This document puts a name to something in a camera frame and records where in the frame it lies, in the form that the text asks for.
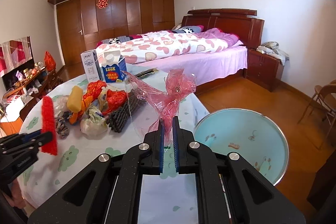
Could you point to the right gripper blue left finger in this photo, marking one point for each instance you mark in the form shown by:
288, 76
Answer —
161, 130

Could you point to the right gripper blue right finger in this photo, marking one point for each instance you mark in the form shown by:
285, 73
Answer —
175, 129

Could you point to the pink cellophane wrapper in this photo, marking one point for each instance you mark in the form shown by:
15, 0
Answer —
161, 106

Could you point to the long red foam net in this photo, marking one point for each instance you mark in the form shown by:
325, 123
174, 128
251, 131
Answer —
48, 125

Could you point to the black foam net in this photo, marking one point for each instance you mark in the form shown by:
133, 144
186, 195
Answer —
117, 120

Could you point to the clear white plastic bag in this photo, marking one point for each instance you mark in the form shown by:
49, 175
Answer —
60, 104

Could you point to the light blue trash bin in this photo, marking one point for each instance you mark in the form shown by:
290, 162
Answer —
250, 134

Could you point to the person's hand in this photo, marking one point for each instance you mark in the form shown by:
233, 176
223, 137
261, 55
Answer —
16, 199

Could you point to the patterned crumpled wrapper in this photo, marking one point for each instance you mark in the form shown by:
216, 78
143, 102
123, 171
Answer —
60, 122

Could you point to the red mesh net bag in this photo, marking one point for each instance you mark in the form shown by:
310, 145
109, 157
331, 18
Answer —
109, 100

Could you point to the cluttered wooden dresser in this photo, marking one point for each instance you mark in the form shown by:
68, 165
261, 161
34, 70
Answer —
17, 103

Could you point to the white printed plastic bag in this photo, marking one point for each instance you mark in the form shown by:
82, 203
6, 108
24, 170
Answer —
93, 123

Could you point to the bed with pink sheet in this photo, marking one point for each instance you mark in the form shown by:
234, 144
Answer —
205, 66

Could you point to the cloud print tablecloth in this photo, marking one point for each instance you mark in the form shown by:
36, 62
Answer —
167, 198

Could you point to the heart print white quilt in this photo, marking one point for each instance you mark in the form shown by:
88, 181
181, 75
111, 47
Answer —
160, 45

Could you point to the blue Look drink carton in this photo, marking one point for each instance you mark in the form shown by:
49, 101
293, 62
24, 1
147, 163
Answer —
113, 67

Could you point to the red gift bag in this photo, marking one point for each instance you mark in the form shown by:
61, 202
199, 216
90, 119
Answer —
50, 63

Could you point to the television with red cover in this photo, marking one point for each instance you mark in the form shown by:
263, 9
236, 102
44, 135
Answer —
16, 55

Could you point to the cow print pillow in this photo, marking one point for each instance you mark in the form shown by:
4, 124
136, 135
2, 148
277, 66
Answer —
188, 29

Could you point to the pink purple quilt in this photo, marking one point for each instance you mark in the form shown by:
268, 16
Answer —
217, 33

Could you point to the white milk carton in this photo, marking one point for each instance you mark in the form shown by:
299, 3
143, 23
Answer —
91, 66

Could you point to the wooden nightstand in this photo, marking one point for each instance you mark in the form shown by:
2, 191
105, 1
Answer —
264, 70

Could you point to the dark wooden headboard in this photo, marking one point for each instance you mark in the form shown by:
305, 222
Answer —
242, 22

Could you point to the grey clothes pile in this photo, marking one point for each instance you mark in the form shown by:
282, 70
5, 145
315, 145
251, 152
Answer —
273, 49

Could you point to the red double happiness decoration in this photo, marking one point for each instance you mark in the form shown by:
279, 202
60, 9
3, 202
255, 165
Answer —
102, 4

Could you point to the brown wooden door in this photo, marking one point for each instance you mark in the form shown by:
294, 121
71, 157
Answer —
70, 31

